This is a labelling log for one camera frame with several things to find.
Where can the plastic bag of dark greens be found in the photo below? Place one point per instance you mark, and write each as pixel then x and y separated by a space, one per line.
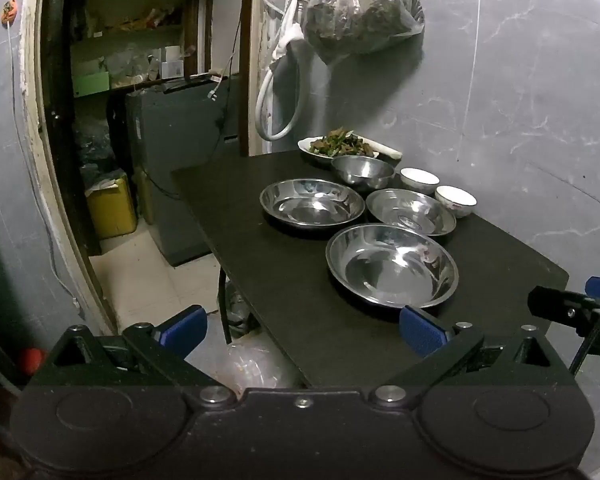
pixel 364 15

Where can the white red-patterned ceramic bowl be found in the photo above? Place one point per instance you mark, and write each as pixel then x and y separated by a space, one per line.
pixel 455 200
pixel 419 179

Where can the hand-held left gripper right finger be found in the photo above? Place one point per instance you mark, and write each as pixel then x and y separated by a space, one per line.
pixel 422 335

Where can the white door frame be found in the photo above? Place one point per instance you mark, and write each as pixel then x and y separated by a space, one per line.
pixel 32 110

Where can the black table leg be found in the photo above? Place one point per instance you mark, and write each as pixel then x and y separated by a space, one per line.
pixel 225 310

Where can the green box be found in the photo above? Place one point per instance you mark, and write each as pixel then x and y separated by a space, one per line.
pixel 91 84

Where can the small white box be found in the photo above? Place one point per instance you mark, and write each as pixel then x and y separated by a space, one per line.
pixel 171 62

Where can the white leek stalk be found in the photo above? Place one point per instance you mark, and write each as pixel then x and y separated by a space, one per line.
pixel 389 149

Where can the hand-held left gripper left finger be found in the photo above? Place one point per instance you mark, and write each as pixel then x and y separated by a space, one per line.
pixel 185 330

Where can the small stainless steel plate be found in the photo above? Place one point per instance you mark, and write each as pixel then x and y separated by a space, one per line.
pixel 409 212

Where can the wooden storage shelf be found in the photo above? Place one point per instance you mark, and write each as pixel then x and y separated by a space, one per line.
pixel 130 35

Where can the red-capped bottle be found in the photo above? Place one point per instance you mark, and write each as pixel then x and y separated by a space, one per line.
pixel 31 361

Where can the orange wall hook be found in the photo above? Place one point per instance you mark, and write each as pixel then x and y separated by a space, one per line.
pixel 8 12

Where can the yellow plastic container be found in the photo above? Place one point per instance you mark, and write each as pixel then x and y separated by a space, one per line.
pixel 112 210

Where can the deep stainless steel bowl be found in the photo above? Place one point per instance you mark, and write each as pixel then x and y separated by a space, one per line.
pixel 362 170

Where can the medium stainless steel plate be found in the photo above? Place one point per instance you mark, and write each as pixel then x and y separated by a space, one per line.
pixel 312 202

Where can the clear plastic bag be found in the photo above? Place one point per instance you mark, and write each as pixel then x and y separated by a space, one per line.
pixel 250 367

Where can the stir-fried green vegetables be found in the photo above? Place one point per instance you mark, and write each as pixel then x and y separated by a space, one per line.
pixel 342 142

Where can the large stainless steel plate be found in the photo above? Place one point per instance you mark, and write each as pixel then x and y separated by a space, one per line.
pixel 392 265

